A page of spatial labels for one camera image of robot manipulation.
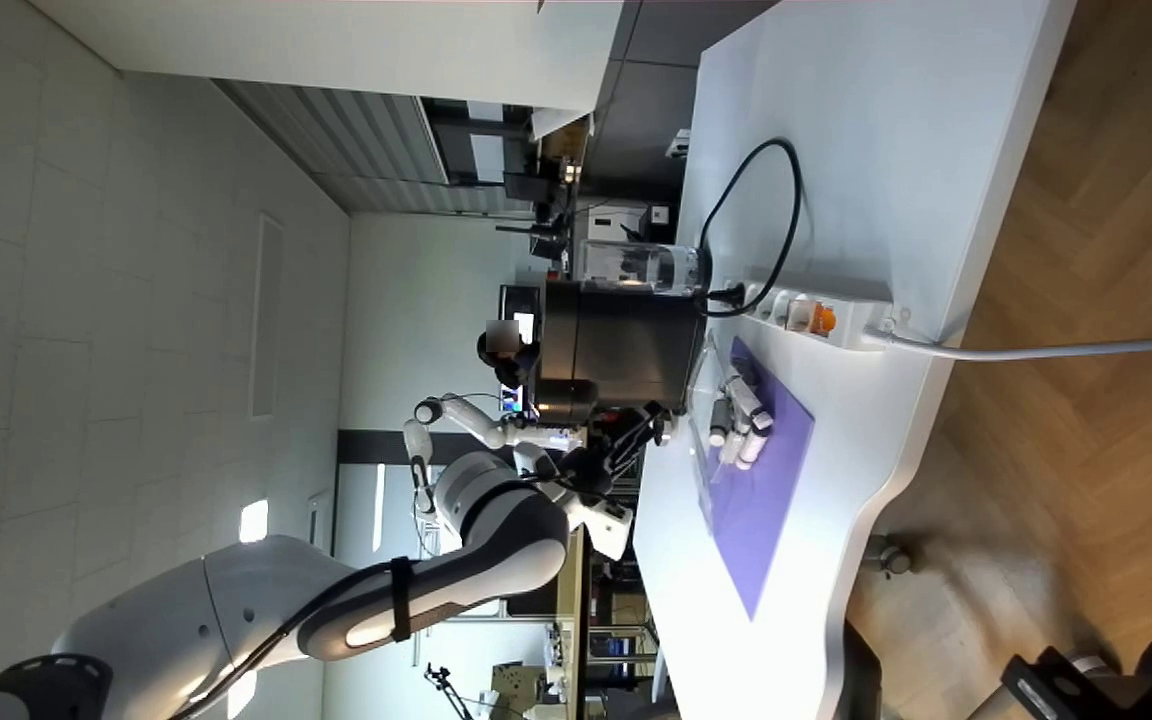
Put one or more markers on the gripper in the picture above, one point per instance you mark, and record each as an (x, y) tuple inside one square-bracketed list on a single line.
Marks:
[(591, 468)]

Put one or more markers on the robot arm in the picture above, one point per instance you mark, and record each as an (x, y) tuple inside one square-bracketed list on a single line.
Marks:
[(236, 610)]

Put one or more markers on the clear plastic container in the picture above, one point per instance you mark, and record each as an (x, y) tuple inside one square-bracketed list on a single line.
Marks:
[(708, 440)]

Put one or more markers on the black coffee machine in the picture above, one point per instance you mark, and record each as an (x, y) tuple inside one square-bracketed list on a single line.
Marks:
[(616, 345)]

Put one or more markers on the purple mat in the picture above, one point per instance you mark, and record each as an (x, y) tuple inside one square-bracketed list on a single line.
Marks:
[(766, 520)]

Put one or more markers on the person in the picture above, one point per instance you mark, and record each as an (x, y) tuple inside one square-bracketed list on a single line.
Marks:
[(506, 352)]

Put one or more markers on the clear water tank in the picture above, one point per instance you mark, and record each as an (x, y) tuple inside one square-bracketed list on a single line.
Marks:
[(651, 268)]

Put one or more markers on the white box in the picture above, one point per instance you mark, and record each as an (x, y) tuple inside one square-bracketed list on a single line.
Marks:
[(626, 220)]

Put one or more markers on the white power strip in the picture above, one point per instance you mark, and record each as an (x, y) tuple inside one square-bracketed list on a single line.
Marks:
[(816, 305)]

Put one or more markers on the window blinds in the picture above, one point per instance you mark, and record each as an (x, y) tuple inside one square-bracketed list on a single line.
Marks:
[(356, 140)]

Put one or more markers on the camera on tripod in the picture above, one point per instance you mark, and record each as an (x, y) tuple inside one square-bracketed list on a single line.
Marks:
[(448, 690)]

